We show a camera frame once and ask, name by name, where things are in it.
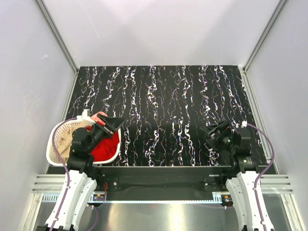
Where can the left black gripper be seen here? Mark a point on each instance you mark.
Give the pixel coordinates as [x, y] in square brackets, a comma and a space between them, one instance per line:
[105, 126]

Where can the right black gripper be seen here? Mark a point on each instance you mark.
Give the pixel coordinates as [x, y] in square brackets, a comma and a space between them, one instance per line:
[217, 131]

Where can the red t shirt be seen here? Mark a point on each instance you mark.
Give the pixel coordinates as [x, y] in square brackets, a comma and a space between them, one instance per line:
[107, 150]

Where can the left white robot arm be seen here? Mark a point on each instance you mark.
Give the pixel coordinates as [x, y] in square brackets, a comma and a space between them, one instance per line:
[82, 178]

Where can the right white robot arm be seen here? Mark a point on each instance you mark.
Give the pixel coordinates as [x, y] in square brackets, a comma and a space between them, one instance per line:
[243, 181]

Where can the pink t shirt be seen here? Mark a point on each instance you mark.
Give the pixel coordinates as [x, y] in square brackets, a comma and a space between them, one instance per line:
[95, 118]

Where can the beige t shirt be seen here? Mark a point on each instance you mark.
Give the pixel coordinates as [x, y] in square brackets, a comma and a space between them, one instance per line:
[61, 138]

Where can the right small electronics board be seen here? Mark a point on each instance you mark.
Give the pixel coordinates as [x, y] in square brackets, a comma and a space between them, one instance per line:
[227, 198]

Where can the small electronics board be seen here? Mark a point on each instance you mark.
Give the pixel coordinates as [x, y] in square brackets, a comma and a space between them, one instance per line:
[99, 197]
[227, 198]

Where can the white plastic laundry basket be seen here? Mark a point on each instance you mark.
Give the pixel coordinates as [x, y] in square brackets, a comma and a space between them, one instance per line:
[86, 116]

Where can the left small electronics board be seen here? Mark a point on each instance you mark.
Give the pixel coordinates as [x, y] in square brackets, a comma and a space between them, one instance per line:
[99, 197]

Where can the front aluminium rail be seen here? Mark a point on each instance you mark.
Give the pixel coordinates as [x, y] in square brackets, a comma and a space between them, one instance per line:
[50, 186]

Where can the left aluminium frame post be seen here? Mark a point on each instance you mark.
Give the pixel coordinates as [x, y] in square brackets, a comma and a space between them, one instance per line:
[56, 34]

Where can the aluminium frame post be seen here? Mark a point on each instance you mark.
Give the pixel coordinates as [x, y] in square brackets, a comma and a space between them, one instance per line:
[266, 31]
[56, 34]

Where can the right aluminium frame post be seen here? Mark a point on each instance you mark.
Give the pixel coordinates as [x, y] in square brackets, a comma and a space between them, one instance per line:
[266, 31]

